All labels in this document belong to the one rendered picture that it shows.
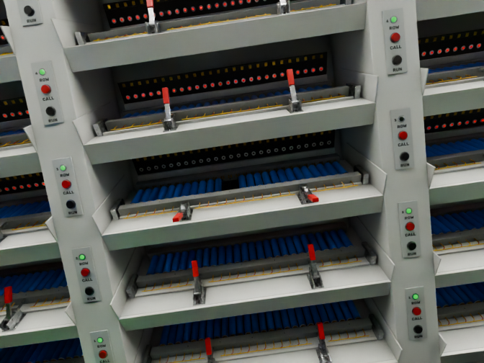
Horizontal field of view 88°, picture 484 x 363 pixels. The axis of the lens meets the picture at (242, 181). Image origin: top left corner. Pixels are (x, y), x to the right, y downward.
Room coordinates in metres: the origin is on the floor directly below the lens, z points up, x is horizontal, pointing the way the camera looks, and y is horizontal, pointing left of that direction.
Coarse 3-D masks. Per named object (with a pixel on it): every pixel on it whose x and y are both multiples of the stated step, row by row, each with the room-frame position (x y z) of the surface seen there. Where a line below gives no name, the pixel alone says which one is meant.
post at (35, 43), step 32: (64, 0) 0.56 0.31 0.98; (96, 0) 0.71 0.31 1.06; (32, 32) 0.52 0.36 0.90; (64, 64) 0.52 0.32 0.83; (32, 96) 0.52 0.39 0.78; (64, 96) 0.52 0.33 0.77; (96, 96) 0.62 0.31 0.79; (32, 128) 0.52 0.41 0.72; (64, 128) 0.52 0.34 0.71; (128, 160) 0.72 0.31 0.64; (96, 192) 0.54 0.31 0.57; (64, 224) 0.52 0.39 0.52; (64, 256) 0.52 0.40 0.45; (96, 256) 0.52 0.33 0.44; (128, 256) 0.62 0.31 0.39; (96, 320) 0.52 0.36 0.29; (128, 352) 0.54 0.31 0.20
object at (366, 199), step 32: (256, 160) 0.68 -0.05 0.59; (352, 160) 0.65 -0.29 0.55; (128, 192) 0.68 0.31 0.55; (320, 192) 0.56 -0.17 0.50; (352, 192) 0.54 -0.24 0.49; (384, 192) 0.52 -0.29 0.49; (96, 224) 0.51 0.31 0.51; (128, 224) 0.55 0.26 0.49; (160, 224) 0.53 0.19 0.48; (192, 224) 0.52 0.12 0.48; (224, 224) 0.53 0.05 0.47; (256, 224) 0.53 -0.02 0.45; (288, 224) 0.54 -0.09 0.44
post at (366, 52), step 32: (384, 0) 0.52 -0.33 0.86; (352, 32) 0.59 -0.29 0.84; (416, 32) 0.52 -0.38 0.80; (352, 64) 0.60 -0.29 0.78; (384, 64) 0.52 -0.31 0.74; (416, 64) 0.52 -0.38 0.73; (384, 96) 0.52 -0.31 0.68; (416, 96) 0.52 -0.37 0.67; (352, 128) 0.63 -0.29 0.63; (384, 128) 0.52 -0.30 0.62; (416, 128) 0.52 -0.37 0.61; (384, 160) 0.52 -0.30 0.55; (416, 160) 0.52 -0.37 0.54; (416, 192) 0.52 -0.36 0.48; (384, 224) 0.53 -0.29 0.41; (416, 256) 0.52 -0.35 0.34; (416, 352) 0.52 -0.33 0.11
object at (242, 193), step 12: (300, 180) 0.57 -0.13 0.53; (312, 180) 0.57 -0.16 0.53; (324, 180) 0.56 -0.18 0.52; (336, 180) 0.56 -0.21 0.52; (348, 180) 0.56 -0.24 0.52; (360, 180) 0.57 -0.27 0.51; (216, 192) 0.58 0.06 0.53; (228, 192) 0.57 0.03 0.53; (240, 192) 0.56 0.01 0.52; (252, 192) 0.57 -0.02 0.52; (264, 192) 0.57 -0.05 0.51; (276, 192) 0.57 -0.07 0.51; (132, 204) 0.58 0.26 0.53; (144, 204) 0.57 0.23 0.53; (156, 204) 0.57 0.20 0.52; (168, 204) 0.57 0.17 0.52; (192, 204) 0.57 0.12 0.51
